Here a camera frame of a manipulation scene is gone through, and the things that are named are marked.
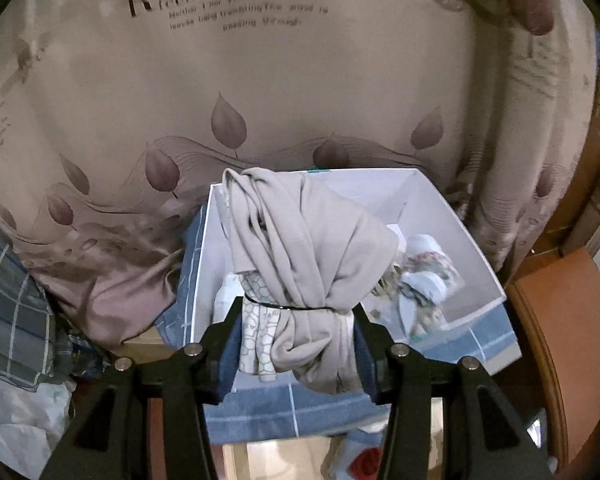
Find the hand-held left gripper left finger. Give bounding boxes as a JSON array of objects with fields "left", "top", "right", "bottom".
[{"left": 37, "top": 296, "right": 246, "bottom": 480}]

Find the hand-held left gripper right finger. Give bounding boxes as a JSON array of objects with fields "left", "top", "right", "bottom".
[{"left": 352, "top": 305, "right": 556, "bottom": 480}]

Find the light blue floral lace underwear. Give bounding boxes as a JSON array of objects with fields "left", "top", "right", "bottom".
[{"left": 370, "top": 234, "right": 463, "bottom": 341}]

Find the red underwear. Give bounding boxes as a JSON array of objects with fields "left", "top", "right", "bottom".
[{"left": 350, "top": 447, "right": 386, "bottom": 480}]

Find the wooden drawer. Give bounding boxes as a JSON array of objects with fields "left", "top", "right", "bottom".
[{"left": 220, "top": 430, "right": 396, "bottom": 480}]

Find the white cardboard box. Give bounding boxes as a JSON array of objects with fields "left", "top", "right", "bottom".
[{"left": 189, "top": 167, "right": 508, "bottom": 396}]

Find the beige cloth bundle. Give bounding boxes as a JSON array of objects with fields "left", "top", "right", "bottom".
[{"left": 222, "top": 166, "right": 401, "bottom": 395}]

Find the plaid cloth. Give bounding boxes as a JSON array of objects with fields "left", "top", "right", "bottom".
[{"left": 0, "top": 195, "right": 106, "bottom": 391}]

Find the white plastic bag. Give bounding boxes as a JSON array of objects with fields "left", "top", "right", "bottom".
[{"left": 0, "top": 372, "right": 78, "bottom": 476}]

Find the leaf printed beige curtain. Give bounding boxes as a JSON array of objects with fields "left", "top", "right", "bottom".
[{"left": 0, "top": 0, "right": 600, "bottom": 348}]

